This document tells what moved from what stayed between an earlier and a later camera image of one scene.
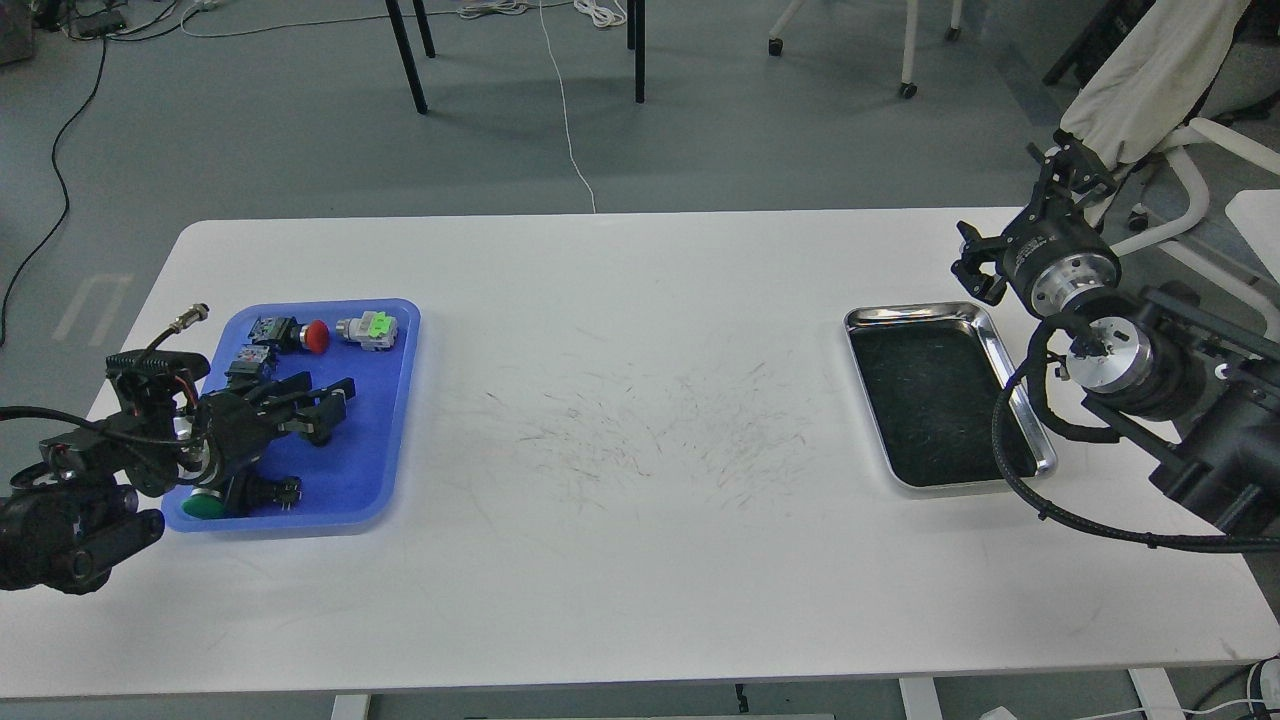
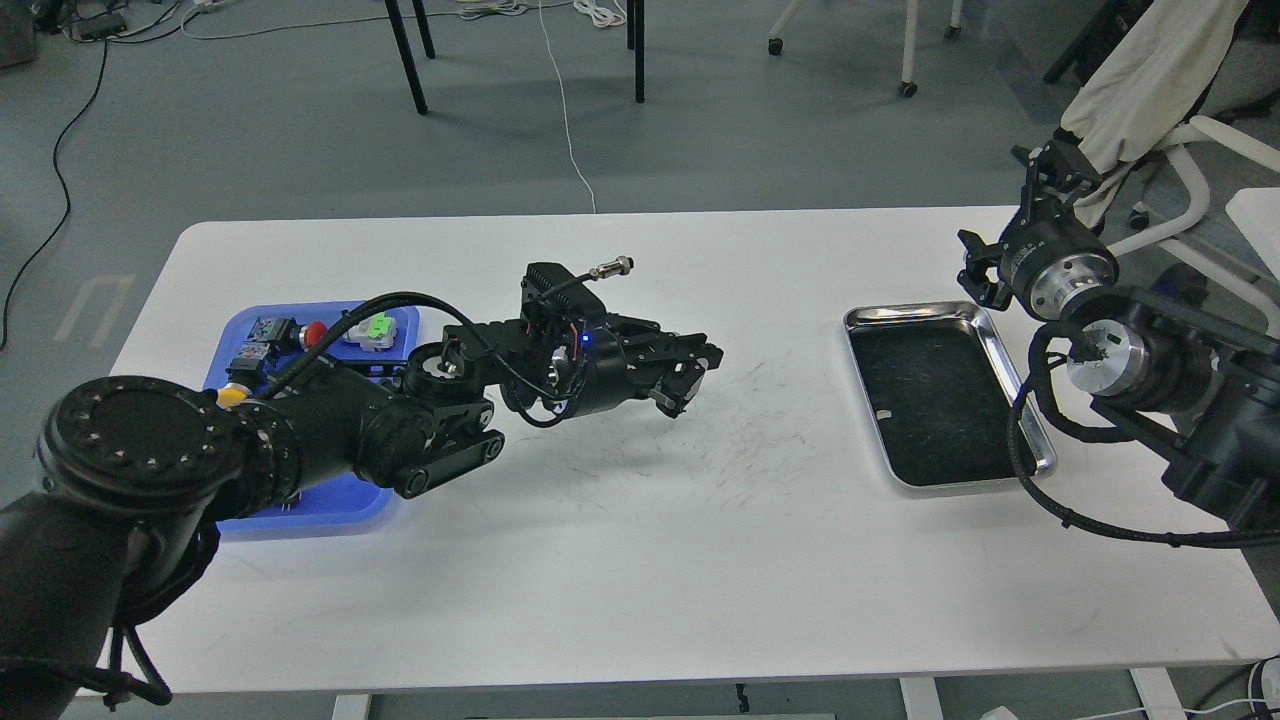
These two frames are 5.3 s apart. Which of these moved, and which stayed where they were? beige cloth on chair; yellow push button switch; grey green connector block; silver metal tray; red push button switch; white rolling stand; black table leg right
Moved: yellow push button switch
Stayed: beige cloth on chair; red push button switch; silver metal tray; grey green connector block; white rolling stand; black table leg right
